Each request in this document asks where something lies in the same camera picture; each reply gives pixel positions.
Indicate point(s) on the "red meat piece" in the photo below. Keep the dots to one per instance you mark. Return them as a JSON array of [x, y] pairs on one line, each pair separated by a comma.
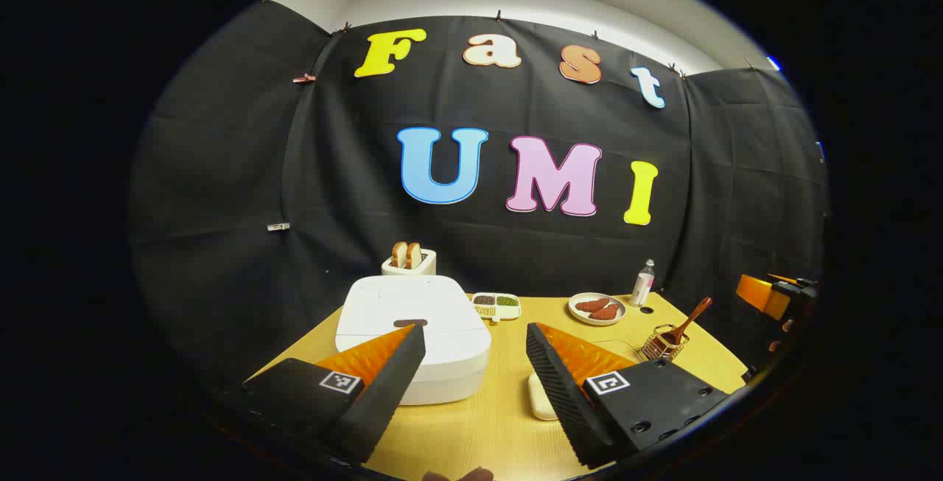
[[591, 305], [605, 312]]

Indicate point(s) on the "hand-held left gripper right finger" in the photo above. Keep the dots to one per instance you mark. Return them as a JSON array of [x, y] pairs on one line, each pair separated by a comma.
[[560, 392]]

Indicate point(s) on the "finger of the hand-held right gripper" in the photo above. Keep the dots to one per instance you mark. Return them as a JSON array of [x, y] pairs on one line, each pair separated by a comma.
[[759, 293]]

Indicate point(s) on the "toast bread slice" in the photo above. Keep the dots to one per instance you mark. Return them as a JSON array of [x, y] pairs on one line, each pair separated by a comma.
[[414, 254], [398, 254]]

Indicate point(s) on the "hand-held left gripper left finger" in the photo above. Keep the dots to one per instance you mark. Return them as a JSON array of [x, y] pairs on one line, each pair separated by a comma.
[[383, 392]]

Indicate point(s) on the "white rice cooker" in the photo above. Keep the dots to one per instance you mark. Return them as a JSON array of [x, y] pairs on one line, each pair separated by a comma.
[[412, 304]]

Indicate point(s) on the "red cloth clip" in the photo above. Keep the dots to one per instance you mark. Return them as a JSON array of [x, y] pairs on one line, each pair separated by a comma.
[[303, 79]]

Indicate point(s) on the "white toaster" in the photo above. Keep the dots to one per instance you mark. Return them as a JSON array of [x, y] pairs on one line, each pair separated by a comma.
[[420, 267]]

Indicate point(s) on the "white divided bean dish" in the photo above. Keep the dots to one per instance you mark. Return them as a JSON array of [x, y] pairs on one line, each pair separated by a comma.
[[497, 308]]

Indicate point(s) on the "white round plate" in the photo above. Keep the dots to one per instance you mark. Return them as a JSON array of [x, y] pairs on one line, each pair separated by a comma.
[[582, 315]]

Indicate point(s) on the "small clear bottle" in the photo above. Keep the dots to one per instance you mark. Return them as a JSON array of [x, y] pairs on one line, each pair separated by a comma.
[[642, 288]]

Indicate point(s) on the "clear plastic rice container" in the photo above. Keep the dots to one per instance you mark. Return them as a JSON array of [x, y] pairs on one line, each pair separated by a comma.
[[541, 396]]

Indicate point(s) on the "brown wooden spoon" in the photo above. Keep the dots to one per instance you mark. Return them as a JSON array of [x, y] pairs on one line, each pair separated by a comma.
[[692, 317]]

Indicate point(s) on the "white cloth clip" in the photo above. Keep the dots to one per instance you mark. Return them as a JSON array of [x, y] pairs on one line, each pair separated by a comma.
[[278, 227]]

